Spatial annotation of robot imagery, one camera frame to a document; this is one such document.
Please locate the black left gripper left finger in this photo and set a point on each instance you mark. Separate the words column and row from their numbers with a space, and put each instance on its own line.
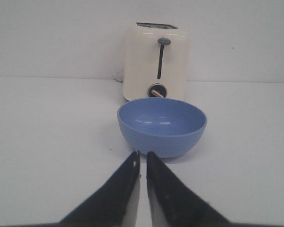
column 116, row 202

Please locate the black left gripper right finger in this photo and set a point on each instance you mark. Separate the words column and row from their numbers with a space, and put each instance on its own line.
column 171, row 202

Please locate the blue plastic bowl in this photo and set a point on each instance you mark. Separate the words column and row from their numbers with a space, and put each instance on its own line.
column 168, row 127

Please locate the cream white toaster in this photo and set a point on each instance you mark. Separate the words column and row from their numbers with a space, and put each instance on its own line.
column 156, row 58

